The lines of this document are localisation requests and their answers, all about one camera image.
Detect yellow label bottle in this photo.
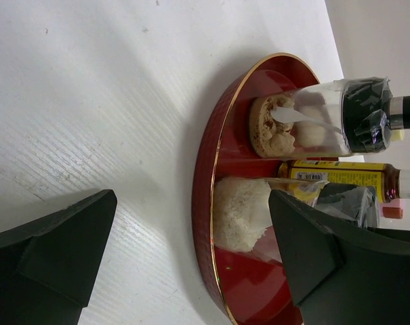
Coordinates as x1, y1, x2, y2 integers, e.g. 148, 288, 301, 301
277, 160, 410, 203

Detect black knob glass jar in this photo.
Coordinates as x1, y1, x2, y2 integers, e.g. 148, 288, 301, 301
249, 77, 410, 159

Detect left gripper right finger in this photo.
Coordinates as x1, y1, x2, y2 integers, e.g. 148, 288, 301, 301
268, 190, 410, 324

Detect pink cap spice jar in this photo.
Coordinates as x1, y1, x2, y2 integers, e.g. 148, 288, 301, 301
380, 199, 404, 219

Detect red round tray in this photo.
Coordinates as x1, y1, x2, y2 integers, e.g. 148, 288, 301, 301
191, 53, 319, 324

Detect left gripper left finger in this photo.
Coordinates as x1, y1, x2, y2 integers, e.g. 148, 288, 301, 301
0, 190, 117, 324

